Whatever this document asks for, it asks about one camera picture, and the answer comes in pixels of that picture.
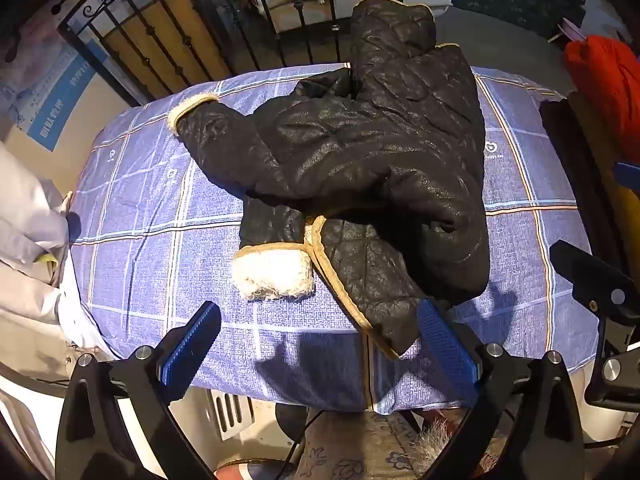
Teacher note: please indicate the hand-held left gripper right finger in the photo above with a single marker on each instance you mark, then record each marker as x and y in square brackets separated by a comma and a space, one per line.
[447, 345]

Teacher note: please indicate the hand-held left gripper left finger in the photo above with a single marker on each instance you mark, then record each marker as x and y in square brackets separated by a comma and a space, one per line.
[192, 345]

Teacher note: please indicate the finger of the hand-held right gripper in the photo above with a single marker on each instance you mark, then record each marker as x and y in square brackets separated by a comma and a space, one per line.
[590, 272]
[628, 175]

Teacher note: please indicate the black quilted fur-trimmed jacket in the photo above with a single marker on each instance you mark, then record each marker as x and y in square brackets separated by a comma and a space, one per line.
[360, 160]

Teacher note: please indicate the person in grey clothes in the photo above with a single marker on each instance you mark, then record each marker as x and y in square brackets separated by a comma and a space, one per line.
[25, 230]

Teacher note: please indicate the white vented appliance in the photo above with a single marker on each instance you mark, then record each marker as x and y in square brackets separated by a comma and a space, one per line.
[227, 412]

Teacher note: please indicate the red padded jacket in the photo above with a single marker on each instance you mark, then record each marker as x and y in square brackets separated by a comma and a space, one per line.
[607, 85]

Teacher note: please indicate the blue plaid bedsheet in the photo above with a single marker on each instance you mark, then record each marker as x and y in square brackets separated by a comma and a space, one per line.
[160, 220]

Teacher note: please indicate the wooden board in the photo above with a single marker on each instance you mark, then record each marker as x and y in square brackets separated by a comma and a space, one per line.
[160, 35]

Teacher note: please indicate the black iron railing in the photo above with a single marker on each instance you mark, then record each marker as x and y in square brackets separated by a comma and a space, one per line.
[150, 35]

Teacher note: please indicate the blue and white wall poster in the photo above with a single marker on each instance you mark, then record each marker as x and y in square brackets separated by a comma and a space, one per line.
[50, 95]

